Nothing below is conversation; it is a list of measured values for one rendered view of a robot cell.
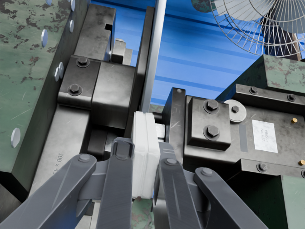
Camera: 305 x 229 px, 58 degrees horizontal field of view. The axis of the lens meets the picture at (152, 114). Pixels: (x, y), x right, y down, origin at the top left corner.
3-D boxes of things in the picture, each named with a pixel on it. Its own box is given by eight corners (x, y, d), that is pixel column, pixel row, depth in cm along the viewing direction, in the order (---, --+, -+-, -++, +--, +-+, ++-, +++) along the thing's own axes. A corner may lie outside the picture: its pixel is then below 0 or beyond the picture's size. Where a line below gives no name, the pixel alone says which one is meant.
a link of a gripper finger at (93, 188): (127, 205, 14) (66, 199, 13) (130, 158, 19) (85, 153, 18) (131, 179, 13) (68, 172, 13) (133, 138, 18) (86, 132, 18)
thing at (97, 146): (86, 155, 51) (102, 157, 52) (105, 72, 61) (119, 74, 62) (88, 179, 65) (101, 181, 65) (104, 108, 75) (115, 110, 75)
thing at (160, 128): (147, 139, 61) (164, 141, 61) (150, 120, 63) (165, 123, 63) (145, 145, 63) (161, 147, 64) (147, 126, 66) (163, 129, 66)
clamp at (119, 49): (104, 88, 65) (147, 96, 66) (115, 37, 73) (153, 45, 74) (103, 102, 70) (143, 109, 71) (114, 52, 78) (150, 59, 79)
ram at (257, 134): (190, 147, 50) (339, 171, 53) (192, 82, 58) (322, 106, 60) (169, 176, 65) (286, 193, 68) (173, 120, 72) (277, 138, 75)
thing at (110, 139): (104, 150, 55) (126, 154, 56) (116, 89, 63) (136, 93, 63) (103, 165, 63) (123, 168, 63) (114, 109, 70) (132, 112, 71)
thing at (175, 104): (154, 165, 53) (182, 170, 53) (162, 82, 63) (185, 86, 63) (142, 187, 66) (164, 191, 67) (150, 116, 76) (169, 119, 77)
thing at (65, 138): (20, 213, 38) (64, 219, 39) (89, 1, 61) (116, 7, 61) (51, 236, 64) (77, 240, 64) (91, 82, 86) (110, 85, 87)
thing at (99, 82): (38, 57, 33) (149, 77, 34) (68, -15, 40) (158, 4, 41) (61, 141, 54) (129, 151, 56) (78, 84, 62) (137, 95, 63)
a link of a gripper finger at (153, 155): (147, 151, 15) (160, 153, 15) (144, 112, 21) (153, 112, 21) (139, 199, 16) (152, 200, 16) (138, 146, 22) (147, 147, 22)
